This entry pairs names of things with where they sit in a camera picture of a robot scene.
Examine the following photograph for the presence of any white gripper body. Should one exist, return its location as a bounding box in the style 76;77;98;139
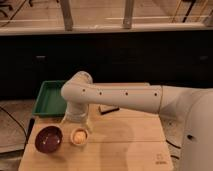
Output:
61;106;92;133

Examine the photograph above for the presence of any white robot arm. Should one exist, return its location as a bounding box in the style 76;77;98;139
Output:
61;71;213;171

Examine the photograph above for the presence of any white paper cup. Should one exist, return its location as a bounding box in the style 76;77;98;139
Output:
70;128;88;146

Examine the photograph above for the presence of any green plastic tray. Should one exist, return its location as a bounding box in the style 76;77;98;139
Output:
32;80;66;117

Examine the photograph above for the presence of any small black-edged card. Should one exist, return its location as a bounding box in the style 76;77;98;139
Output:
99;105;119;115

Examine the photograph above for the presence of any dark brown bowl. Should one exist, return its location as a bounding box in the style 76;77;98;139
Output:
35;126;63;154

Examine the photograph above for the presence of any black cable on floor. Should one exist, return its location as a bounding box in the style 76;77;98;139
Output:
0;106;28;143

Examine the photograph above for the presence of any left metal frame post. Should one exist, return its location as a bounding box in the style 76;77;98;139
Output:
60;0;73;31

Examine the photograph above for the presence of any metal frame post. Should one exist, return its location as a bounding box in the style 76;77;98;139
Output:
123;0;134;29
60;0;73;31

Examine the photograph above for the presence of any right metal frame post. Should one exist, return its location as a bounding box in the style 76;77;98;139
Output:
123;0;134;29

